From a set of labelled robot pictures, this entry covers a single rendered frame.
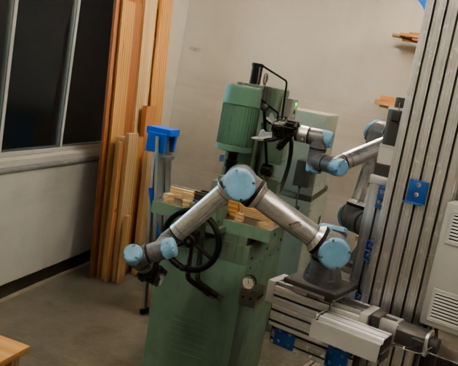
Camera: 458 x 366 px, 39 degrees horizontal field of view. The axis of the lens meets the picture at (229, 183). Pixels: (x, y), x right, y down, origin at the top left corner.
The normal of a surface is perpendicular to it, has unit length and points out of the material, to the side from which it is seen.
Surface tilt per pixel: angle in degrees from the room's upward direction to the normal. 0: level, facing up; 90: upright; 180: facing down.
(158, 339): 90
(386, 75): 90
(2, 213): 90
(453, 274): 90
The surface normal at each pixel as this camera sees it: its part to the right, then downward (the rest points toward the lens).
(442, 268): -0.54, 0.05
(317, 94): -0.31, 0.11
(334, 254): 0.04, 0.23
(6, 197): 0.94, 0.22
